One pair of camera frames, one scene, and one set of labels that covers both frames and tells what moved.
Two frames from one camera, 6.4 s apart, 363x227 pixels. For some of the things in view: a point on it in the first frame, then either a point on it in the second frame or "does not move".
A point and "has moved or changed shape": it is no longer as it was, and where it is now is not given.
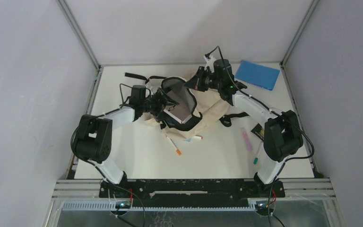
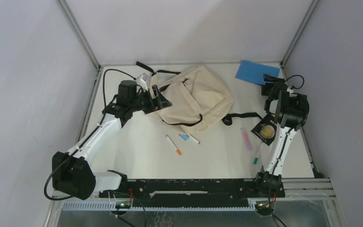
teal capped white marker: [255, 160] does not move
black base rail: [191, 193] does not move
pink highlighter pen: [247, 141] does not move
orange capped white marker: [178, 151] does not move
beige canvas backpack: [183, 112] has moved or changed shape
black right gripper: [196, 82] to [265, 87]
